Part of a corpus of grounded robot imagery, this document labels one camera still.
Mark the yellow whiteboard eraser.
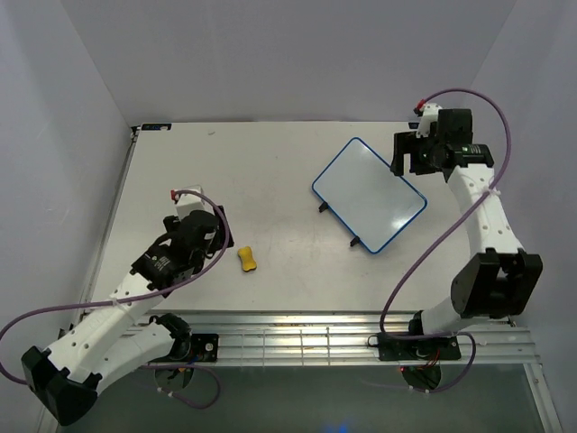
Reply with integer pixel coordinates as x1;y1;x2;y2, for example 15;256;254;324
237;246;258;272

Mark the blue framed whiteboard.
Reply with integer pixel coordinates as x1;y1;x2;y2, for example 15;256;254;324
311;137;427;254

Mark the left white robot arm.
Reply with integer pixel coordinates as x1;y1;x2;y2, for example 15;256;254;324
21;205;234;426

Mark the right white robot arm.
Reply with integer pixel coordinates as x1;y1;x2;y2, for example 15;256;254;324
391;102;543;358

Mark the left blue table label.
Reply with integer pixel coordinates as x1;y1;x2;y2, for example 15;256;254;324
141;123;172;131

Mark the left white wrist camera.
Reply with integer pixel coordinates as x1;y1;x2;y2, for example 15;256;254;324
170;189;206;221

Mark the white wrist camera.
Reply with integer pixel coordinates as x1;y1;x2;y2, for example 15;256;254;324
170;189;206;221
414;99;442;138

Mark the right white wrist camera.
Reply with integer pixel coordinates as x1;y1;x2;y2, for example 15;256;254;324
414;99;442;138

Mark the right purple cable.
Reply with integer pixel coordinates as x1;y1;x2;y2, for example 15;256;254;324
360;88;514;393

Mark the aluminium rail frame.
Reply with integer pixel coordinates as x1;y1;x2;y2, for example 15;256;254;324
178;311;540;367

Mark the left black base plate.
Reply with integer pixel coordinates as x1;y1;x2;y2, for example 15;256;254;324
169;334;219;364

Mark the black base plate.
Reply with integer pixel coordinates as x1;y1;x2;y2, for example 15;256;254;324
367;333;462;361
169;334;219;364

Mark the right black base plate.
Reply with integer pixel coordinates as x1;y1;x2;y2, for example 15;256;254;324
367;333;462;361

